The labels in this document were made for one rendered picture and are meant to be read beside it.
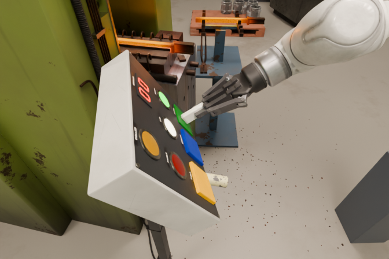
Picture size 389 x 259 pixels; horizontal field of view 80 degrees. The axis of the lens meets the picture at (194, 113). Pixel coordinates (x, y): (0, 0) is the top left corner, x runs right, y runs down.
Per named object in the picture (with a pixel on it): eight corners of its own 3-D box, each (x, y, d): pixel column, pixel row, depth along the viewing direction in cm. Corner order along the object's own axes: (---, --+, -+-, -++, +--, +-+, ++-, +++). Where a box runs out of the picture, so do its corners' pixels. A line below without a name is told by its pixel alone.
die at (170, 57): (177, 55, 110) (176, 38, 104) (165, 78, 95) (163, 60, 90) (96, 47, 116) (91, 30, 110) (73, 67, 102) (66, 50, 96)
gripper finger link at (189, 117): (208, 110, 64) (208, 111, 63) (186, 122, 65) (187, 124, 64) (202, 103, 62) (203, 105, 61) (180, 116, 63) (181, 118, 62)
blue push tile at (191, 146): (197, 142, 62) (182, 127, 57) (204, 165, 57) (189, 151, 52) (191, 145, 62) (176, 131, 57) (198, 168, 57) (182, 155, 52)
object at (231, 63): (237, 48, 170) (238, 45, 169) (243, 79, 141) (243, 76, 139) (197, 47, 171) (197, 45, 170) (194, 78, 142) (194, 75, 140)
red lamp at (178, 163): (189, 163, 46) (189, 149, 43) (183, 183, 43) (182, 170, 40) (173, 160, 47) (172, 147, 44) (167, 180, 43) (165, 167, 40)
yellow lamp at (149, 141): (164, 143, 41) (162, 125, 38) (156, 165, 37) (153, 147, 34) (147, 140, 41) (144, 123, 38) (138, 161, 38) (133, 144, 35)
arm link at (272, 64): (276, 65, 65) (257, 76, 66) (268, 40, 59) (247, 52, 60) (294, 83, 58) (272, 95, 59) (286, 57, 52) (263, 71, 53)
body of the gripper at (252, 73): (272, 92, 59) (240, 110, 61) (258, 74, 65) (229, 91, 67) (264, 72, 54) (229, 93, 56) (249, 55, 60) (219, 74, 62)
